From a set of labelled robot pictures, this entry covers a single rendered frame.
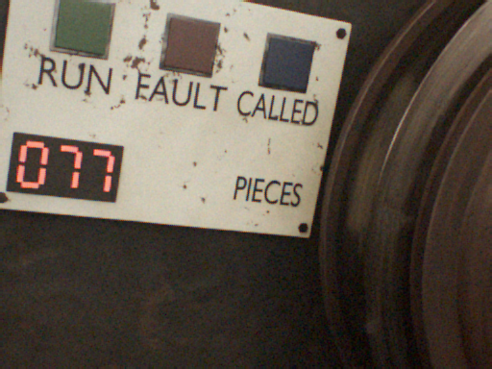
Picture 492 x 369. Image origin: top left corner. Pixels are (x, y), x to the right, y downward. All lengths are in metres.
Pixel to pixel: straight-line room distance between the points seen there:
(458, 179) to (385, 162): 0.05
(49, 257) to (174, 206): 0.10
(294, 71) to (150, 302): 0.22
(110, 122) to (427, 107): 0.23
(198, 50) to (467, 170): 0.22
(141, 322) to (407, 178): 0.26
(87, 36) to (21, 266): 0.19
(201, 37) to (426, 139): 0.19
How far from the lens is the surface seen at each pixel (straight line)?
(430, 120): 0.52
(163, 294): 0.65
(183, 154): 0.60
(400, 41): 0.58
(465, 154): 0.52
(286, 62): 0.61
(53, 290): 0.63
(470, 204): 0.53
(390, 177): 0.51
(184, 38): 0.58
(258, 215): 0.63
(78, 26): 0.57
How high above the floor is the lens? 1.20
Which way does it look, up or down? 10 degrees down
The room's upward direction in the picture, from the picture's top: 10 degrees clockwise
